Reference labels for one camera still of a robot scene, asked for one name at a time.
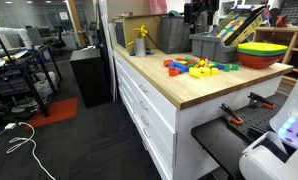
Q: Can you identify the red wooden block rear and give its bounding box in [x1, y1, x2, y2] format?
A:
[164, 60, 173, 67]

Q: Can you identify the silver metal cup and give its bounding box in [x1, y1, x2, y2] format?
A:
[135, 38, 146, 57]

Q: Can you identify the blue wooden block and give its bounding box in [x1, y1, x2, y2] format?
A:
[167, 62, 189, 74]

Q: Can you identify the yellow wooden square block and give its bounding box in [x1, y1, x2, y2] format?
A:
[199, 60, 206, 67]

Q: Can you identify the yellow wooden cylinder block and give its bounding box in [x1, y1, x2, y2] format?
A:
[189, 67, 202, 78]

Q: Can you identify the white cable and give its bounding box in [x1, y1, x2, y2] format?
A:
[0, 121, 57, 180]

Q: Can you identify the black orange clamp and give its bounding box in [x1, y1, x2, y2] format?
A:
[248, 92, 275, 110]
[220, 103, 243, 125]

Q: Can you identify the red floor mat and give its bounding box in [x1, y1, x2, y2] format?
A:
[28, 97, 78, 128]

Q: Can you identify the yellow toy figure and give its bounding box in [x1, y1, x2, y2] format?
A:
[135, 25, 148, 38]

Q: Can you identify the black cabinet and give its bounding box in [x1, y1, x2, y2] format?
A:
[70, 49, 112, 108]

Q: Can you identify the white drawer cabinet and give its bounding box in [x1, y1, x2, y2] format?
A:
[114, 47, 290, 180]

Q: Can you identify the black orange clamp right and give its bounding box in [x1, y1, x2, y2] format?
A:
[248, 92, 275, 110]

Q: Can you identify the wooden blocks cardboard box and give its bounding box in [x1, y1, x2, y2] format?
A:
[209, 4, 271, 46]

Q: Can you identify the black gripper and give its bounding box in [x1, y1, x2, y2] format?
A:
[184, 0, 219, 25]

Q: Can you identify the green wooden block right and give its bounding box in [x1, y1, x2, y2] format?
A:
[231, 64, 239, 71]

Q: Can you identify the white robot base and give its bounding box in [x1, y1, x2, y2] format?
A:
[239, 80, 298, 180]

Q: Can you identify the yellow wooden block front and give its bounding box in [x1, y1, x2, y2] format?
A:
[211, 68, 219, 75]

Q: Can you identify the red plastic bowl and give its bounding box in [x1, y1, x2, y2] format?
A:
[237, 53, 284, 69]

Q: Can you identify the wooden shelf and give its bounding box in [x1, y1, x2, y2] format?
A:
[253, 26, 298, 85]

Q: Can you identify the green wooden block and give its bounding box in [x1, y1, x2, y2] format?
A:
[231, 64, 239, 71]
[223, 64, 230, 72]

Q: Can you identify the black metal cart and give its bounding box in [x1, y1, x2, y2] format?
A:
[0, 19, 63, 129]

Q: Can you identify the grey fabric basket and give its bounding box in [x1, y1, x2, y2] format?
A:
[159, 16, 191, 54]

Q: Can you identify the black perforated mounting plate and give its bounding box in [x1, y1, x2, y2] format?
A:
[227, 101, 284, 142]

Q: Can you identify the grey plastic bin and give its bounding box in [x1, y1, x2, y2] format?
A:
[189, 33, 236, 63]

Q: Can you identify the white power adapter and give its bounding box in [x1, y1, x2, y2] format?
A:
[5, 123, 17, 130]

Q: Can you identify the black orange clamp left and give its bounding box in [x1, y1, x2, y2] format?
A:
[220, 103, 243, 125]

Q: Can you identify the green plastic bowl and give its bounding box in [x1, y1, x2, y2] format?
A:
[237, 49, 286, 57]

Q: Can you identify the yellow plastic bowl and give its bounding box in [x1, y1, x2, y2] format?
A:
[237, 42, 288, 52]

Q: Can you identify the red wooden block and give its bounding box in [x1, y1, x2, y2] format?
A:
[164, 60, 173, 67]
[169, 68, 180, 77]

